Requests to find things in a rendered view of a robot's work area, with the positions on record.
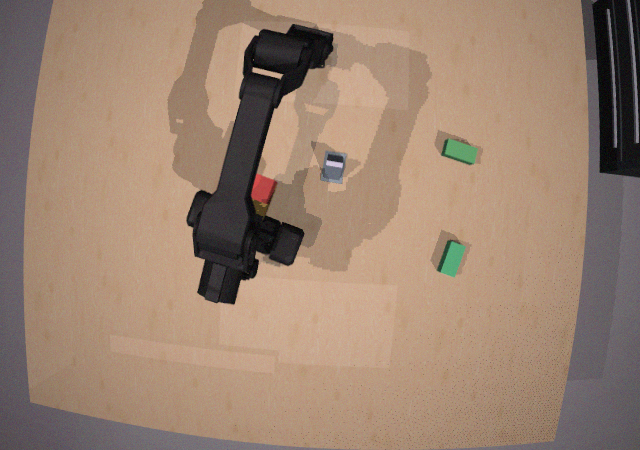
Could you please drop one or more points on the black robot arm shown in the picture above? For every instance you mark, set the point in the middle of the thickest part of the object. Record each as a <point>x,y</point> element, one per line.
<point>224,233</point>

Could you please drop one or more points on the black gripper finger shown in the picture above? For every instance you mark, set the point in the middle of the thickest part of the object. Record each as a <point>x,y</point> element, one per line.
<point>264,249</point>

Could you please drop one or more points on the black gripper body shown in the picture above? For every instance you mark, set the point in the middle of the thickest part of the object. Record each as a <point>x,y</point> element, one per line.
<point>285,244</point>

